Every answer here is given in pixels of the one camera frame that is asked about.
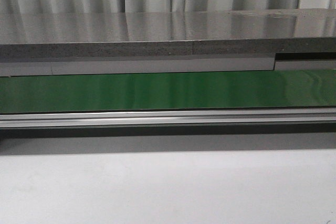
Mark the green conveyor belt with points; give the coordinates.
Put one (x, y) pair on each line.
(168, 91)

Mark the grey stone counter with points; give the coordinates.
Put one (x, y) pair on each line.
(98, 43)

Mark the aluminium conveyor side rail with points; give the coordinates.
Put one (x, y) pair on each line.
(180, 117)

